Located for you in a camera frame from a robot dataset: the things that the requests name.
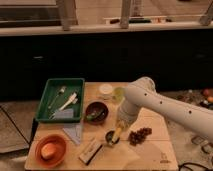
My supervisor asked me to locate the orange plastic bowl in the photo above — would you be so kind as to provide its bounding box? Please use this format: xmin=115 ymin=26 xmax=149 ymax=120
xmin=35 ymin=134 xmax=67 ymax=168

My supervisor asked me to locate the bunch of dark grapes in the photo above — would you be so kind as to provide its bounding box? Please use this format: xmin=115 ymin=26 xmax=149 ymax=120
xmin=128 ymin=127 xmax=152 ymax=146

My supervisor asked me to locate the wooden block with label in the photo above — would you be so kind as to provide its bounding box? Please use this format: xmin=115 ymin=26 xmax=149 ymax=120
xmin=79 ymin=138 xmax=102 ymax=165

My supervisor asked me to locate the green plastic tray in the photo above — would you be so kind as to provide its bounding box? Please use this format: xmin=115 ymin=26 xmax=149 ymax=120
xmin=35 ymin=78 xmax=84 ymax=123

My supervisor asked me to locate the small metal cup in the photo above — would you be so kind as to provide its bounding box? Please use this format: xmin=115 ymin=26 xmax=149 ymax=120
xmin=105 ymin=130 xmax=120 ymax=146

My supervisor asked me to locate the light green cup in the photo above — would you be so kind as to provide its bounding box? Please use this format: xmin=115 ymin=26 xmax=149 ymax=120
xmin=113 ymin=87 xmax=124 ymax=103

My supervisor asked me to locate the orange fruit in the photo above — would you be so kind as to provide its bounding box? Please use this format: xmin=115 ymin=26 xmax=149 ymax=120
xmin=41 ymin=143 xmax=56 ymax=160

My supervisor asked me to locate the grey sponge in tray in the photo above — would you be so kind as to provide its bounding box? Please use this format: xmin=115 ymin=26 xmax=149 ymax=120
xmin=53 ymin=109 xmax=74 ymax=119

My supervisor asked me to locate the yellow banana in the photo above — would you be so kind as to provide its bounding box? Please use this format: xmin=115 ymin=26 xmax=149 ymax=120
xmin=111 ymin=127 xmax=122 ymax=144

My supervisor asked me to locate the white utensil in tray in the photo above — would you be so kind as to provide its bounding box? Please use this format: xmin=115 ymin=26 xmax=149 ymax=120
xmin=49 ymin=92 xmax=77 ymax=118

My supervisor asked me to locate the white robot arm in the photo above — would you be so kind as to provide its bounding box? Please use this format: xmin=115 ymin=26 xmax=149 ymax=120
xmin=115 ymin=77 xmax=213 ymax=143

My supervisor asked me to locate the black cable on floor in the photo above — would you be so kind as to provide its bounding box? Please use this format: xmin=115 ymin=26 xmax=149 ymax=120
xmin=178 ymin=161 xmax=212 ymax=171

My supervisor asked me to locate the white round container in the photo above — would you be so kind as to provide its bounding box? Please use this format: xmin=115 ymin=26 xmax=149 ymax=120
xmin=99 ymin=83 xmax=113 ymax=100

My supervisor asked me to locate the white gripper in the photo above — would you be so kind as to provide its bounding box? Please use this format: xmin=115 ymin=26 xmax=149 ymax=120
xmin=116 ymin=110 xmax=136 ymax=131

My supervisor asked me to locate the dark brown bowl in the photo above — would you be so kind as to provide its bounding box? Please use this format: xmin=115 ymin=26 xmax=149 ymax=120
xmin=84 ymin=102 xmax=109 ymax=125

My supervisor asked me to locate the metal spoon in tray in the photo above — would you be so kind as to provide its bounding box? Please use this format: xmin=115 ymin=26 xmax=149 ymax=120
xmin=48 ymin=86 xmax=66 ymax=109

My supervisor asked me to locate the grey folded cloth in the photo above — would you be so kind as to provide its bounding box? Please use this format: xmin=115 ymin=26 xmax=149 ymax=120
xmin=63 ymin=123 xmax=83 ymax=145

